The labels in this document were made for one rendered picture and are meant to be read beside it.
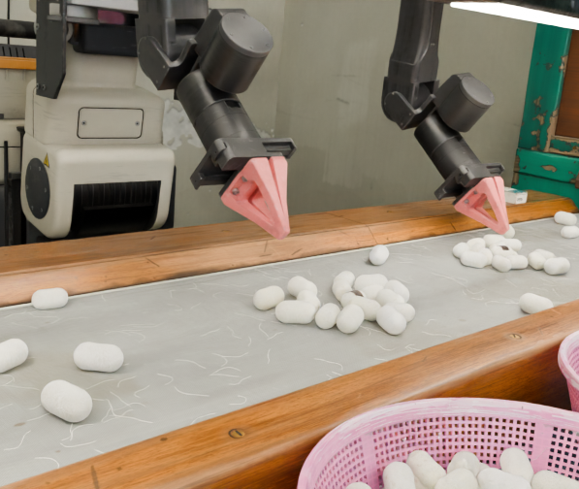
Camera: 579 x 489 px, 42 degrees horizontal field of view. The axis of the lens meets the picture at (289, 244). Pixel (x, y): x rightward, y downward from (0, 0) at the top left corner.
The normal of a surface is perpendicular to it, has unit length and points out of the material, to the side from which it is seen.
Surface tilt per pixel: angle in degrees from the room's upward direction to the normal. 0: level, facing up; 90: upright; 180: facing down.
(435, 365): 0
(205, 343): 0
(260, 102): 90
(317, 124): 90
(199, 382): 0
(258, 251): 45
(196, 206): 90
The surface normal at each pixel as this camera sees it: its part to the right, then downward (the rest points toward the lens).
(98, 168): 0.62, 0.37
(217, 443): 0.08, -0.97
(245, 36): 0.46, -0.57
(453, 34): -0.76, 0.10
